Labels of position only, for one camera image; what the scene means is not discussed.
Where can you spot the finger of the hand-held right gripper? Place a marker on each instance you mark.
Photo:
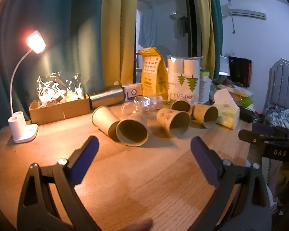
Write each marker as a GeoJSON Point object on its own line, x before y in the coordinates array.
{"type": "Point", "coordinates": [252, 136]}
{"type": "Point", "coordinates": [263, 128]}

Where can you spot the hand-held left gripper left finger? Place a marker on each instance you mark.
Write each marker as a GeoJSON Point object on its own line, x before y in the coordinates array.
{"type": "Point", "coordinates": [85, 158]}

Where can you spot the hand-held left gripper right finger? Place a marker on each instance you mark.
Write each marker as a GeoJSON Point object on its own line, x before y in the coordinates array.
{"type": "Point", "coordinates": [206, 161]}

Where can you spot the plain brown paper cup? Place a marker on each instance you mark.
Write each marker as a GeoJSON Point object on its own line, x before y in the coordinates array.
{"type": "Point", "coordinates": [202, 113]}
{"type": "Point", "coordinates": [180, 105]}
{"type": "Point", "coordinates": [132, 132]}
{"type": "Point", "coordinates": [103, 119]}

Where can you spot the printed brown paper cup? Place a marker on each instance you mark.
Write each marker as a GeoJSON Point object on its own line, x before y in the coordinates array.
{"type": "Point", "coordinates": [166, 116]}

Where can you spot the paper cup sleeve pack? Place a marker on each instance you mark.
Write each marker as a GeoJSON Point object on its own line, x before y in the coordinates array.
{"type": "Point", "coordinates": [183, 86]}

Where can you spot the person's left hand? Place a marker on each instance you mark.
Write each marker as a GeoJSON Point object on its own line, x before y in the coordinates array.
{"type": "Point", "coordinates": [137, 225]}

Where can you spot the crumpled bedclothes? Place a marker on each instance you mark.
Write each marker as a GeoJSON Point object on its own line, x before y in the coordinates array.
{"type": "Point", "coordinates": [279, 118]}

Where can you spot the yellow tissue pack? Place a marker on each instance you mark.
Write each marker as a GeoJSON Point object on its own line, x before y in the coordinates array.
{"type": "Point", "coordinates": [227, 115]}

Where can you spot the yellow green plastic bag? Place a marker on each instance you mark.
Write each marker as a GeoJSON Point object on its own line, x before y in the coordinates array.
{"type": "Point", "coordinates": [243, 98]}

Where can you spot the grey padded headboard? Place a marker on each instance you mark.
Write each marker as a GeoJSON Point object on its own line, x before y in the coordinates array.
{"type": "Point", "coordinates": [283, 84]}

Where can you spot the cardboard box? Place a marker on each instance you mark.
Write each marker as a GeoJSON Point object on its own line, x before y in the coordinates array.
{"type": "Point", "coordinates": [60, 112]}

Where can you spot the dark cloth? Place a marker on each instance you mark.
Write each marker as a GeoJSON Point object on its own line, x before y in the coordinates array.
{"type": "Point", "coordinates": [222, 81]}

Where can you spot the black monitor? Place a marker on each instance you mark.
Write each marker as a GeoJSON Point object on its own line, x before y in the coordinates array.
{"type": "Point", "coordinates": [239, 71]}

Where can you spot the steel thermos bottle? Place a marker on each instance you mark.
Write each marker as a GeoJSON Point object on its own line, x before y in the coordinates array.
{"type": "Point", "coordinates": [106, 97]}

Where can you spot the green white box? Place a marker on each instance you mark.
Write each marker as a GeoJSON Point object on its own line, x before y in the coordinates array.
{"type": "Point", "coordinates": [204, 89]}

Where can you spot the white desk lamp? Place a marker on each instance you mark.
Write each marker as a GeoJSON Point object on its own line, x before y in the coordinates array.
{"type": "Point", "coordinates": [21, 127]}

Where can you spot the lit laptop screen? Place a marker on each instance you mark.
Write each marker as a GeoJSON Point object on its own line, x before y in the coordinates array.
{"type": "Point", "coordinates": [224, 66]}

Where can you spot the clear plastic bottle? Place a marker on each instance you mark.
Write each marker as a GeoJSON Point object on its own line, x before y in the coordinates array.
{"type": "Point", "coordinates": [139, 105]}

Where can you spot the clear plastic bag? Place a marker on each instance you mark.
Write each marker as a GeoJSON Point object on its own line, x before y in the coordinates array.
{"type": "Point", "coordinates": [53, 86]}

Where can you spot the small white blue box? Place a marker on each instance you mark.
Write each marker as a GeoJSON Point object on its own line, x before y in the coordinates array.
{"type": "Point", "coordinates": [132, 92]}

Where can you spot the yellow paper bag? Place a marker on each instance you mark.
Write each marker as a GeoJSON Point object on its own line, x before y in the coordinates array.
{"type": "Point", "coordinates": [154, 77]}

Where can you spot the teal curtain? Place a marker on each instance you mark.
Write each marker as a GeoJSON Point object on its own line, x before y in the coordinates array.
{"type": "Point", "coordinates": [62, 41]}
{"type": "Point", "coordinates": [218, 28]}

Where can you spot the yellow curtain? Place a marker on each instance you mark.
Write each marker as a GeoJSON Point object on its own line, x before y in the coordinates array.
{"type": "Point", "coordinates": [119, 33]}
{"type": "Point", "coordinates": [206, 28]}

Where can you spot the white air conditioner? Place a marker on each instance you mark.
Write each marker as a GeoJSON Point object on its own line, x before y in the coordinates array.
{"type": "Point", "coordinates": [245, 12]}

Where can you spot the hanging dark clothes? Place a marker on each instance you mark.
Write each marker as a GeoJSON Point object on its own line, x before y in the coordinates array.
{"type": "Point", "coordinates": [180, 26]}

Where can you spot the hanging light shirt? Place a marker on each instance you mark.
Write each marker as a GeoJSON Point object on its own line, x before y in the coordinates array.
{"type": "Point", "coordinates": [147, 27]}

